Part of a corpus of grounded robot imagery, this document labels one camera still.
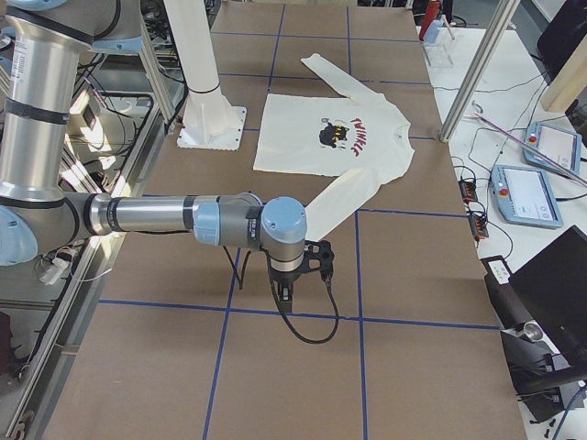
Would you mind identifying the silver metal cylinder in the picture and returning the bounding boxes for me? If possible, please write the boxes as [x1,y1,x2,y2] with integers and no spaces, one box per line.
[515,321,544,343]

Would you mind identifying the cream long-sleeve cat shirt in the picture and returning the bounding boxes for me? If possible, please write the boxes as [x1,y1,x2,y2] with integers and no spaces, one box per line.
[253,53,414,241]

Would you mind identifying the red bottle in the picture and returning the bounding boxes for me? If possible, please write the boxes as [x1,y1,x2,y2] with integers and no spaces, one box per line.
[421,0,441,32]

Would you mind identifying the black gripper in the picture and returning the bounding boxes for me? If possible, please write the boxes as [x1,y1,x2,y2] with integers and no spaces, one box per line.
[269,262,302,314]

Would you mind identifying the white power strip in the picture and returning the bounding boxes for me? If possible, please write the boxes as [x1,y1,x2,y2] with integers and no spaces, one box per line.
[39,257,69,285]

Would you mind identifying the clear acrylic rack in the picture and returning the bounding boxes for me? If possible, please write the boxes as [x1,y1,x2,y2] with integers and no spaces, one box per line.
[423,27,456,68]

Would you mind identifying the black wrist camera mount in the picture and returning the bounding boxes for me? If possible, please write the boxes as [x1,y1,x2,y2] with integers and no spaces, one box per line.
[302,240,335,281]

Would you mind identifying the black box with white label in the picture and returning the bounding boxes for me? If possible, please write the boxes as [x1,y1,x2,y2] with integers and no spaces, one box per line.
[481,256,532,331]

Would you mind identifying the reacher grabber stick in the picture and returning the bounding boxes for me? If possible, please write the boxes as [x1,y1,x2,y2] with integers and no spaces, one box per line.
[471,101,587,187]

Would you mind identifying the aluminium frame post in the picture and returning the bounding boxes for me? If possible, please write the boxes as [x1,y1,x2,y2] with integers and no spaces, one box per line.
[439,0,520,143]

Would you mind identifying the black laptop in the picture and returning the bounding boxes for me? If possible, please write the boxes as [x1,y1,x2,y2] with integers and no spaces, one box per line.
[510,225,586,365]

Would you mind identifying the near blue teach pendant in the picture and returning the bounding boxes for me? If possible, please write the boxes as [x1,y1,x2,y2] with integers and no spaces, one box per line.
[491,165,563,229]

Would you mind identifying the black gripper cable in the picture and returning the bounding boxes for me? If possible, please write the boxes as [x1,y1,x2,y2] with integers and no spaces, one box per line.
[270,269,341,344]

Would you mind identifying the wooden dowel stick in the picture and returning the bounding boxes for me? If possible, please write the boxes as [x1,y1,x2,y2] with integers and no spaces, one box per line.
[441,15,456,41]

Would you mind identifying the far blue teach pendant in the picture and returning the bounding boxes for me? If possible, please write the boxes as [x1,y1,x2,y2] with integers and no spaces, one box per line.
[525,122,582,174]

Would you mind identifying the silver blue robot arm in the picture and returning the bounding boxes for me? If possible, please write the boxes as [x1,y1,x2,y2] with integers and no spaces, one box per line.
[1,1,308,313]

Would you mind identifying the blue teach pendant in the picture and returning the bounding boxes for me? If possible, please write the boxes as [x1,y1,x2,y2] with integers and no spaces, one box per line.
[525,122,582,174]
[491,165,563,229]

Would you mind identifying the orange black connector board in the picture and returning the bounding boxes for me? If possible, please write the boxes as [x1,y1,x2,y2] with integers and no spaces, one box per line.
[458,179,478,203]
[468,213,489,241]

